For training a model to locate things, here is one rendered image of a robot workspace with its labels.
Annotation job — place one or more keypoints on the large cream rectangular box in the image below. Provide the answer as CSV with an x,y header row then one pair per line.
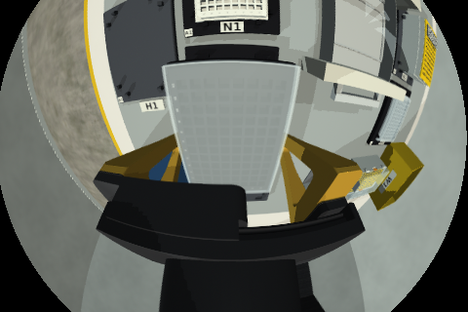
x,y
360,34

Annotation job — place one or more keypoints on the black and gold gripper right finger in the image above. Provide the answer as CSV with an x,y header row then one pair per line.
x,y
333,177

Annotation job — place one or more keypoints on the white label with black text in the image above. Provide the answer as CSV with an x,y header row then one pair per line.
x,y
151,105

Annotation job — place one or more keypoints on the yellow bin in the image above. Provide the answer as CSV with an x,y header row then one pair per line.
x,y
404,166

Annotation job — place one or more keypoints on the blue open-top bin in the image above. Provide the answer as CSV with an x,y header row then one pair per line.
x,y
158,170

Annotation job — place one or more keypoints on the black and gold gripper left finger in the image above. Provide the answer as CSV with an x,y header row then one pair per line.
x,y
139,162

